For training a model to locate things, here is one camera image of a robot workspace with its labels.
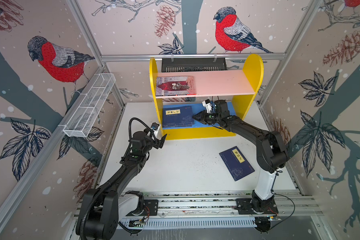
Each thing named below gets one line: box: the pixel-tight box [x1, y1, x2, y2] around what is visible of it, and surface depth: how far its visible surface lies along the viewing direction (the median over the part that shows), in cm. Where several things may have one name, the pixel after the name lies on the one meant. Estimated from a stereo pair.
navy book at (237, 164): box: [219, 146, 255, 182], surface depth 90 cm
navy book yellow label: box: [162, 105, 195, 128], surface depth 92 cm
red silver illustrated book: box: [155, 76, 197, 96], surface depth 74 cm
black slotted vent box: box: [161, 57, 227, 73], surface depth 94 cm
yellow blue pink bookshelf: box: [149, 54, 264, 141], surface depth 77 cm
